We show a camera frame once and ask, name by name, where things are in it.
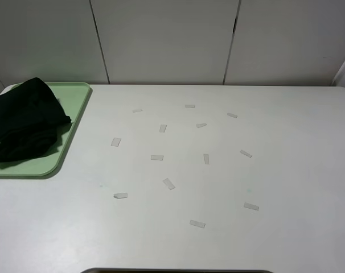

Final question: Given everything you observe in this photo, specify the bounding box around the black short sleeve t-shirt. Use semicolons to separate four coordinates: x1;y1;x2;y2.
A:
0;77;71;163

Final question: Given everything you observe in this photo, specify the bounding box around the light green plastic tray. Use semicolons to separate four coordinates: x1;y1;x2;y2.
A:
0;81;93;180

